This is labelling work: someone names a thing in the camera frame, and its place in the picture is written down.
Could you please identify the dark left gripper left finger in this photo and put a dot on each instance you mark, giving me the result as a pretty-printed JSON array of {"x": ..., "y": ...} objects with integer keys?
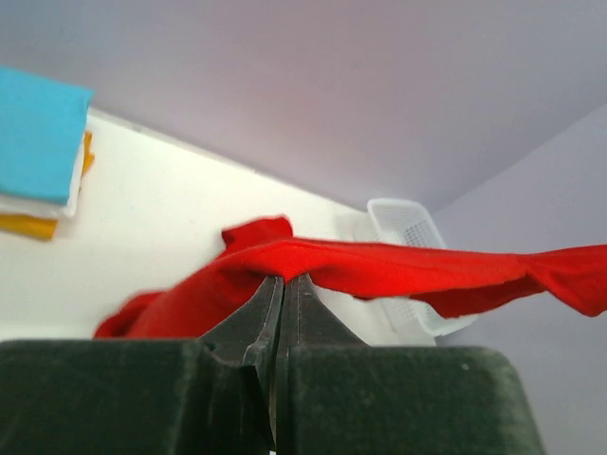
[{"x": 240, "y": 408}]

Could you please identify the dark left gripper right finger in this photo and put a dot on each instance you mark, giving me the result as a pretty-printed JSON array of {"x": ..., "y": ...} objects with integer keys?
[{"x": 305, "y": 321}]

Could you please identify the red t shirt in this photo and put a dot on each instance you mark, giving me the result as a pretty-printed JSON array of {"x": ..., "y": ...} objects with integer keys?
[{"x": 454, "y": 283}]

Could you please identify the folded orange t shirt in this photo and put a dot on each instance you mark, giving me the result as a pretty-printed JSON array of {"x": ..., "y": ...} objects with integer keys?
[{"x": 41, "y": 228}]

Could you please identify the folded light blue t shirt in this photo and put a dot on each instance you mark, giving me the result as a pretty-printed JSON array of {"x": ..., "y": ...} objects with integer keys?
[{"x": 42, "y": 128}]

